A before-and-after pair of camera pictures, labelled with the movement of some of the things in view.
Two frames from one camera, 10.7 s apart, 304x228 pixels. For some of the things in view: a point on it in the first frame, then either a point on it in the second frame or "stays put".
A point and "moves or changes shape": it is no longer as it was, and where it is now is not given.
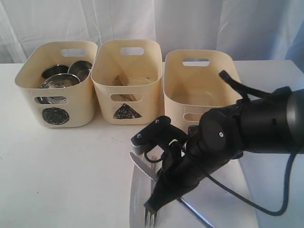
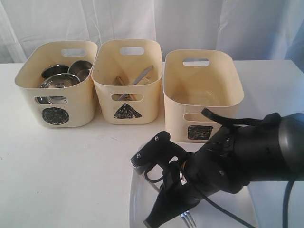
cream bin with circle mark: (57, 77) stays put
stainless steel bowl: (59, 80) stays put
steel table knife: (149, 170) to (137, 80)
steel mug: (54, 70) stays put
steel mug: (81, 69) stays put
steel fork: (148, 214) moves or changes shape
